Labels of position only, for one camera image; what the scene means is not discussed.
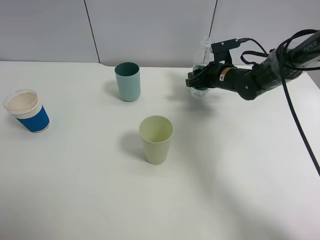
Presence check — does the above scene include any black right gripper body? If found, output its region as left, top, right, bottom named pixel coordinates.
left=203, top=62, right=241, bottom=90

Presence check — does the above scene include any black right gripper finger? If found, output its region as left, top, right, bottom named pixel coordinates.
left=187, top=64, right=210, bottom=78
left=185, top=74, right=209, bottom=89

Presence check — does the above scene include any clear bottle green label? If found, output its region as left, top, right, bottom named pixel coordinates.
left=190, top=37, right=214, bottom=98

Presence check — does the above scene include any teal plastic cup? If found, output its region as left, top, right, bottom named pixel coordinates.
left=114, top=62, right=141, bottom=102

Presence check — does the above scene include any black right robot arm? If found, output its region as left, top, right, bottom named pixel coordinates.
left=185, top=29, right=320, bottom=101

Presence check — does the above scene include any pale green plastic cup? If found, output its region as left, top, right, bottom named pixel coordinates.
left=139, top=115, right=174, bottom=165

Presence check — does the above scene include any blue sleeved paper cup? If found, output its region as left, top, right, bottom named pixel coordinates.
left=3, top=89, right=50, bottom=133

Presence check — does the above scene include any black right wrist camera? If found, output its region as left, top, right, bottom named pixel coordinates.
left=210, top=38, right=241, bottom=65

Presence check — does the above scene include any black right camera cable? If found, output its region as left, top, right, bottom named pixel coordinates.
left=239, top=29, right=320, bottom=176

